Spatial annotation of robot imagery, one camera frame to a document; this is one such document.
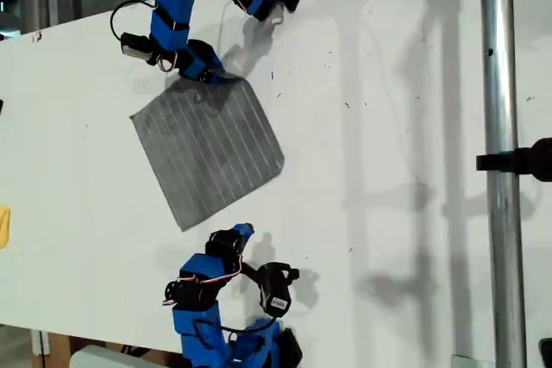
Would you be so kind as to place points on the white box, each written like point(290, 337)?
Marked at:
point(99, 358)

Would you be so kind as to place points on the grey striped towel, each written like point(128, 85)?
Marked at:
point(207, 152)

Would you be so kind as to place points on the black post clamp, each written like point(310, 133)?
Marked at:
point(530, 161)

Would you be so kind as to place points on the yellow object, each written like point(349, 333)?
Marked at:
point(4, 228)

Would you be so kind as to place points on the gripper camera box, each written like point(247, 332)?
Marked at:
point(276, 290)
point(133, 47)

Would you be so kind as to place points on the black rounded object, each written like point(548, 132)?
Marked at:
point(547, 351)

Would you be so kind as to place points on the camera black stalk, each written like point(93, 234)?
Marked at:
point(157, 57)
point(250, 271)

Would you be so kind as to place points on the steel post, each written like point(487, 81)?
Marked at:
point(500, 83)

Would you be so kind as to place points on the brown wooden board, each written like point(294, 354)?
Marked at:
point(60, 344)

